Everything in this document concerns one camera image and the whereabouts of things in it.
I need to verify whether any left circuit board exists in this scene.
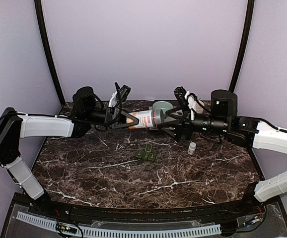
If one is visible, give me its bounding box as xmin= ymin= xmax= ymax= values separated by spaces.
xmin=55 ymin=223 xmax=77 ymax=234

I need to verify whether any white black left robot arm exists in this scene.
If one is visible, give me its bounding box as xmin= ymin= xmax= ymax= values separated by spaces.
xmin=0 ymin=84 xmax=139 ymax=216

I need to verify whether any black right corner post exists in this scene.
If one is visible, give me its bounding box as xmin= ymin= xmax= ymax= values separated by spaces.
xmin=228 ymin=0 xmax=255 ymax=93

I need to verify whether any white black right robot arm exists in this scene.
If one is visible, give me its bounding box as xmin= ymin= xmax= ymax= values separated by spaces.
xmin=158 ymin=87 xmax=287 ymax=215

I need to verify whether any right circuit board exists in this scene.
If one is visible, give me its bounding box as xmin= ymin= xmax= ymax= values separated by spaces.
xmin=243 ymin=215 xmax=264 ymax=227

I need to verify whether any floral square ceramic plate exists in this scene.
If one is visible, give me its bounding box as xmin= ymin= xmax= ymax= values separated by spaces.
xmin=147 ymin=105 xmax=179 ymax=132

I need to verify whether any small white pill bottle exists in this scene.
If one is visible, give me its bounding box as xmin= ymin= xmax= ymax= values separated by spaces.
xmin=187 ymin=142 xmax=197 ymax=155

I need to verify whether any plain teal ceramic bowl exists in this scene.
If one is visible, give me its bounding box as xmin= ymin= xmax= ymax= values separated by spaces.
xmin=152 ymin=101 xmax=173 ymax=117

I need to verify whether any white slotted cable duct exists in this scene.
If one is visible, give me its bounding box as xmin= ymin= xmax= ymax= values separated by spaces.
xmin=16 ymin=212 xmax=222 ymax=238

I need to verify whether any green pill organizer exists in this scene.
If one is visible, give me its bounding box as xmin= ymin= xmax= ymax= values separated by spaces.
xmin=135 ymin=143 xmax=156 ymax=162

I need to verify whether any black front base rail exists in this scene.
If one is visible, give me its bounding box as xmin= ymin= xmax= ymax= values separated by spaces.
xmin=1 ymin=193 xmax=287 ymax=238

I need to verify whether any orange grey-capped pill bottle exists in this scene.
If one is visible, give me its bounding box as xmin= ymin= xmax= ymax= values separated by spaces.
xmin=129 ymin=109 xmax=165 ymax=129

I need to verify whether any black corner post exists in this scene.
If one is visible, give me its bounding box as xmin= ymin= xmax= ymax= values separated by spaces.
xmin=228 ymin=0 xmax=255 ymax=93
xmin=34 ymin=0 xmax=66 ymax=106

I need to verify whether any circuit board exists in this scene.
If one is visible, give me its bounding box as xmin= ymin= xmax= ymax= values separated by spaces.
xmin=55 ymin=223 xmax=77 ymax=234
xmin=243 ymin=215 xmax=264 ymax=227

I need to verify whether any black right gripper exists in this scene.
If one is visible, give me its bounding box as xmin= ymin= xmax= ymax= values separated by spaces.
xmin=157 ymin=105 xmax=230 ymax=142

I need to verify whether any black left corner post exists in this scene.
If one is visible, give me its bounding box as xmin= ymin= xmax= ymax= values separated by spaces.
xmin=34 ymin=0 xmax=66 ymax=106

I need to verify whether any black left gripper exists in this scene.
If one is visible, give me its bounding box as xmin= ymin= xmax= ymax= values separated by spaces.
xmin=85 ymin=107 xmax=143 ymax=130

